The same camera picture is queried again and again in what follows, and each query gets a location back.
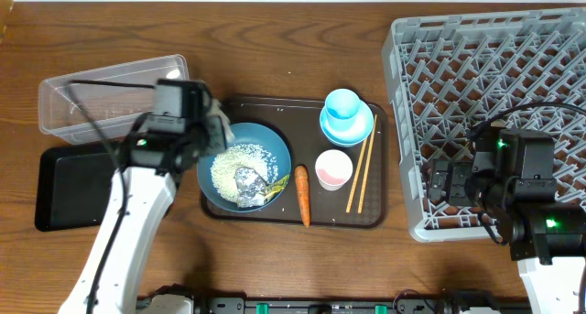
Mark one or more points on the pile of white rice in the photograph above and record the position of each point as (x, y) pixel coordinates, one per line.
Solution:
(252, 156)

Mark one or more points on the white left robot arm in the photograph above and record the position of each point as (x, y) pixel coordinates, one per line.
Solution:
(139, 200)

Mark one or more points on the orange carrot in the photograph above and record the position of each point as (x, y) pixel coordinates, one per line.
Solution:
(302, 187)

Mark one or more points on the black plastic tray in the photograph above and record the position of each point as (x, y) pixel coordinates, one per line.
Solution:
(74, 185)

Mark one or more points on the dark brown serving tray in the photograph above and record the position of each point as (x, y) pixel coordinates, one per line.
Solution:
(297, 122)

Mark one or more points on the light blue cup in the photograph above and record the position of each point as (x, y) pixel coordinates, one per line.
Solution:
(342, 106)

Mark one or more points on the wooden chopstick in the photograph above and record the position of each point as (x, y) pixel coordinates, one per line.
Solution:
(355, 177)
(367, 166)

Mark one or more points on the grey dishwasher rack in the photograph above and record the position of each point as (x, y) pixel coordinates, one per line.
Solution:
(445, 74)

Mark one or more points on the clear plastic bin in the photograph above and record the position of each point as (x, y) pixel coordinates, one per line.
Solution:
(114, 109)

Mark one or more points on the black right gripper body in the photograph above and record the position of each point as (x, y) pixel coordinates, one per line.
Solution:
(465, 187)

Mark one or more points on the aluminium foil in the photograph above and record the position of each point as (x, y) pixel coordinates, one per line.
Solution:
(251, 188)

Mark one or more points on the light blue bowl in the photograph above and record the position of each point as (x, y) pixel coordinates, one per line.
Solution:
(349, 131)

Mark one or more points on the pink plastic cup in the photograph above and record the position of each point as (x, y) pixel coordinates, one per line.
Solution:
(333, 168)

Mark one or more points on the yellow green wrapper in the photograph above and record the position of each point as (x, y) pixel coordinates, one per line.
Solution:
(275, 188)

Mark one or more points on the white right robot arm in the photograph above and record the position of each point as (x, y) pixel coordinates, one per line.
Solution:
(547, 242)

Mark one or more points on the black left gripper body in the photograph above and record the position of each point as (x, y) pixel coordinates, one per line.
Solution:
(208, 136)

